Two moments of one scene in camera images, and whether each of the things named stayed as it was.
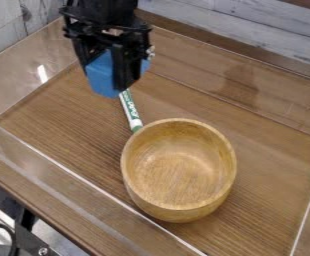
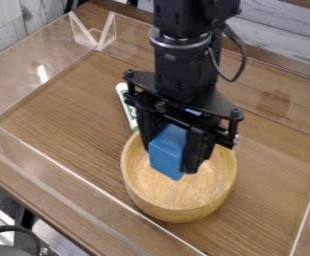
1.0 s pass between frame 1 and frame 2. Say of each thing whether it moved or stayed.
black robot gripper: moved
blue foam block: moved
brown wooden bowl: stayed
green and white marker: stayed
